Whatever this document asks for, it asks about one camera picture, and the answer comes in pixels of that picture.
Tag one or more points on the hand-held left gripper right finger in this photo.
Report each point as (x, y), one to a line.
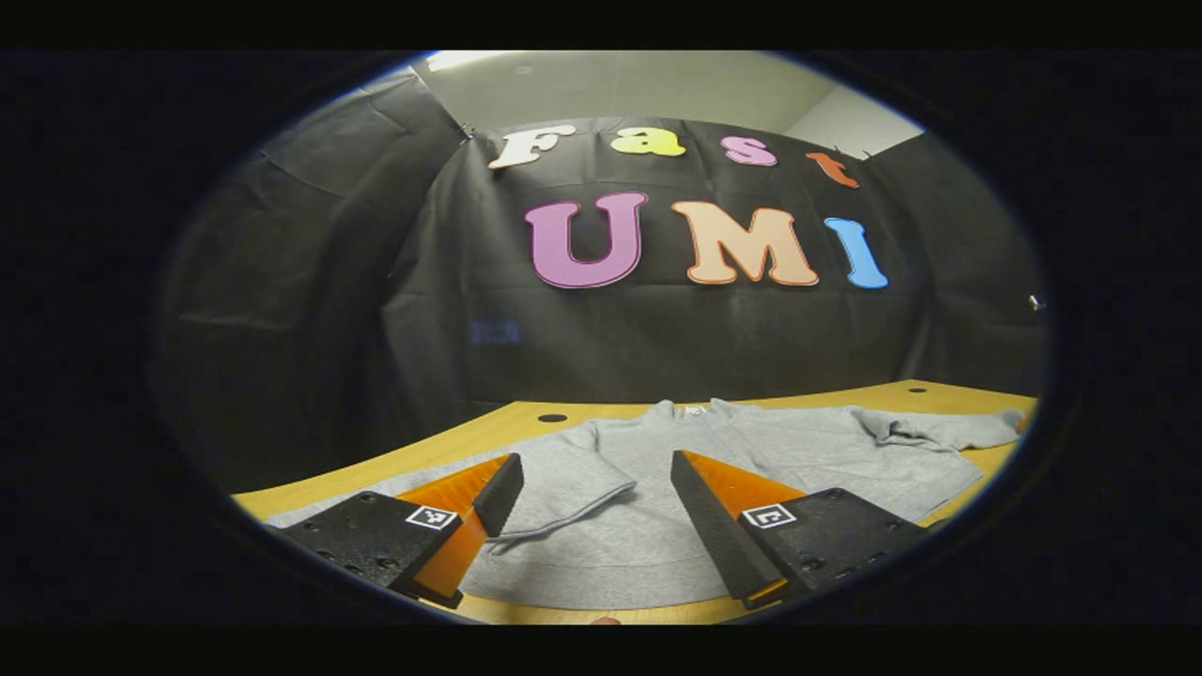
(714, 526)

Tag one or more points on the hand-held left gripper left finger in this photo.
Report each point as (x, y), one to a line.
(498, 493)

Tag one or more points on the grey sweatshirt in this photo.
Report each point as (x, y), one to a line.
(648, 469)

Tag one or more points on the black backdrop cloth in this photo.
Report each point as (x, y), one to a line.
(657, 329)

